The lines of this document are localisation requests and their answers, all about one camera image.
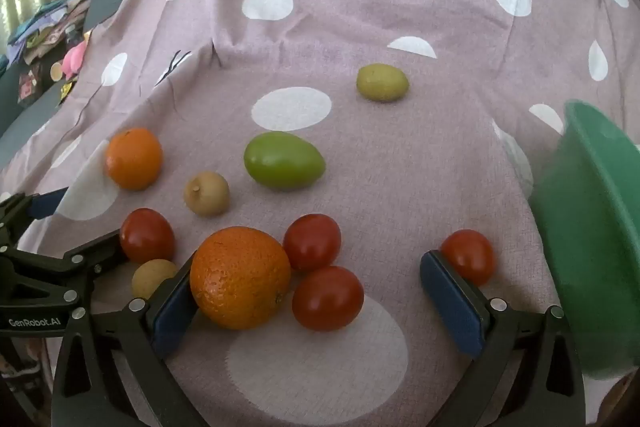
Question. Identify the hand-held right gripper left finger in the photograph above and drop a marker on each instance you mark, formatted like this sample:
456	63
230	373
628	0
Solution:
172	319

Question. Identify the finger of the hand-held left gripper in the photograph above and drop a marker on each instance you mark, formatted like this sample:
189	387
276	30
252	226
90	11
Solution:
97	252
47	203

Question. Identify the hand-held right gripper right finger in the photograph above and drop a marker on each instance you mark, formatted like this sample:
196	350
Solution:
452	309

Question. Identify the red tomato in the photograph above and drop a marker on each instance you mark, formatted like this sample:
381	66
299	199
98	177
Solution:
148	234
312	242
327	298
470	256

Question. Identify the large orange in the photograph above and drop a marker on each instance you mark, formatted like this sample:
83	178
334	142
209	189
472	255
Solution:
240	277

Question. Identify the tan longan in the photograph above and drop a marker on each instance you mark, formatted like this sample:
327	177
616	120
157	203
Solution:
150	277
206	193

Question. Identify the green plastic bowl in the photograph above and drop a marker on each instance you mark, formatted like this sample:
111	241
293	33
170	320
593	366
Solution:
590	232

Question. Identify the small orange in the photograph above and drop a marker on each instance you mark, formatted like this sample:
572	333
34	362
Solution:
134	158

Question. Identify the pink toy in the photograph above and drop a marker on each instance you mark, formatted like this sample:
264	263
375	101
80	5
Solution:
75	57

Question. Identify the pile of colourful cloths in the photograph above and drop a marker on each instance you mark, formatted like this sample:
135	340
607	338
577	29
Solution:
45	27

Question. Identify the large green mango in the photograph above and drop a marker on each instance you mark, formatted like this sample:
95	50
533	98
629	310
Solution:
283	160

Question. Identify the small yellow-green mango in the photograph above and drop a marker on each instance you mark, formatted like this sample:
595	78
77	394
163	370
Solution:
382	82

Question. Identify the pink polka-dot blanket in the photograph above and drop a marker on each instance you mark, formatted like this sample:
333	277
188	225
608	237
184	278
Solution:
350	7

